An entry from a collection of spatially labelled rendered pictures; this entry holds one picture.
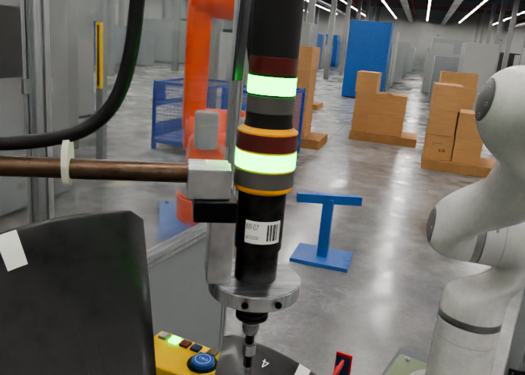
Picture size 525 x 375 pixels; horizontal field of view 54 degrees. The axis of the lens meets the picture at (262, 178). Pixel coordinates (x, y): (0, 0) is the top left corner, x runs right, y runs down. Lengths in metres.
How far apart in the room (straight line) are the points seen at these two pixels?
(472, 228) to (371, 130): 8.74
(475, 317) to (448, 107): 6.91
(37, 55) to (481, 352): 1.03
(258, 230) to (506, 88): 0.43
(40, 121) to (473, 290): 0.92
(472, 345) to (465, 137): 6.95
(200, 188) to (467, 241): 0.71
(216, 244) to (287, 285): 0.06
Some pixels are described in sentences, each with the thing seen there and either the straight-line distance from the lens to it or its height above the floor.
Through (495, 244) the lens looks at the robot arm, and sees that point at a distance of 1.03.
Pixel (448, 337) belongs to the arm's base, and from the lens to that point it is 1.10.
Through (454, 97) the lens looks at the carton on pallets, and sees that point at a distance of 7.89.
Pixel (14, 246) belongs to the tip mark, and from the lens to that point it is 0.48.
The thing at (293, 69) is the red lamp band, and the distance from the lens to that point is 0.35.
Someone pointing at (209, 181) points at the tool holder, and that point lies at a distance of 0.35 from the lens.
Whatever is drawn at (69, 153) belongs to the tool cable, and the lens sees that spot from 0.36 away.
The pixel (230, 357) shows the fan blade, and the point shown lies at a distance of 0.71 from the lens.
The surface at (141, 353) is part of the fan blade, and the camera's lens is 0.47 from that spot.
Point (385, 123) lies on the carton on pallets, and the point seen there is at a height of 0.35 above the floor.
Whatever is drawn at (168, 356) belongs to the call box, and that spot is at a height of 1.07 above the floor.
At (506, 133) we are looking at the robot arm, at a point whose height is 1.55.
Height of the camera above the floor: 1.63
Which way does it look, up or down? 15 degrees down
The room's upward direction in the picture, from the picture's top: 5 degrees clockwise
